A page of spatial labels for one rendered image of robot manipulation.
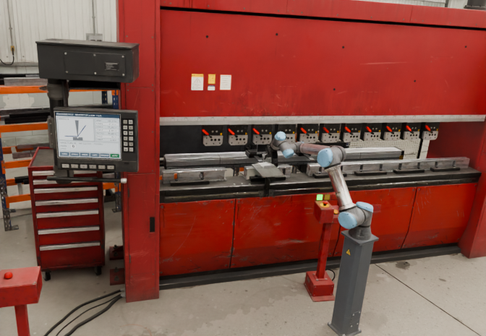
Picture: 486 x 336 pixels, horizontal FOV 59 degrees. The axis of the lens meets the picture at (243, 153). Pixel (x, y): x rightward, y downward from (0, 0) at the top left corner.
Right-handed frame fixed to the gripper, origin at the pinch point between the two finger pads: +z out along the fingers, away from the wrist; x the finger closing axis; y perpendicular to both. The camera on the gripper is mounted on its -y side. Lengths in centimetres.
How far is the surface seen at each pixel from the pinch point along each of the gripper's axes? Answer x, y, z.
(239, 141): 22.9, 14.4, -7.9
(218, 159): 32.6, 20.1, 27.4
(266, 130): 1.3, 20.4, -14.4
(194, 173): 58, 0, 12
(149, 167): 94, -8, -13
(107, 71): 119, 6, -94
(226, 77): 36, 47, -46
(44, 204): 167, -7, 39
